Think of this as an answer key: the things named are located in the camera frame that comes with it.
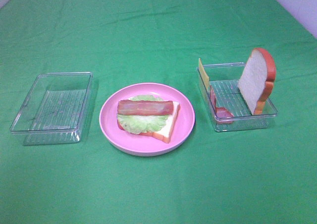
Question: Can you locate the bacon strip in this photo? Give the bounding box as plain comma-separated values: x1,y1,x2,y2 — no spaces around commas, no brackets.
117,100,174,116
210,85,234,124

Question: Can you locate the toast bread slice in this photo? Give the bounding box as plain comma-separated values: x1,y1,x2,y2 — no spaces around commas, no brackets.
238,48,276,115
117,101,180,143

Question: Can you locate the green lettuce leaf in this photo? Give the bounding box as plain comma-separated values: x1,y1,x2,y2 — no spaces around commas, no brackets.
117,95,172,134

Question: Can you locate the yellow cheese slice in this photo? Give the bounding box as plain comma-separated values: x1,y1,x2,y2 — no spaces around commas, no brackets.
198,58,210,92

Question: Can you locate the pink round plate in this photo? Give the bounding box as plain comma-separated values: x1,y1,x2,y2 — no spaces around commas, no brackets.
99,83,195,157

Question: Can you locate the right clear plastic tray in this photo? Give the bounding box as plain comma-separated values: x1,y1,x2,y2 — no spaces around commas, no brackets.
197,62,277,132

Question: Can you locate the clear plastic tray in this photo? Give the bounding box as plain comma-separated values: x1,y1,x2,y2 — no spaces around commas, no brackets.
197,62,277,132
10,72,93,145

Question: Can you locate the green tablecloth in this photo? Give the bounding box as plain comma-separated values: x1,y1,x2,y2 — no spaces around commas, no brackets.
0,0,317,224

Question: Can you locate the left clear plastic tray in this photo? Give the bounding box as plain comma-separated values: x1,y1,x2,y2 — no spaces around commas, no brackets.
10,72,93,145

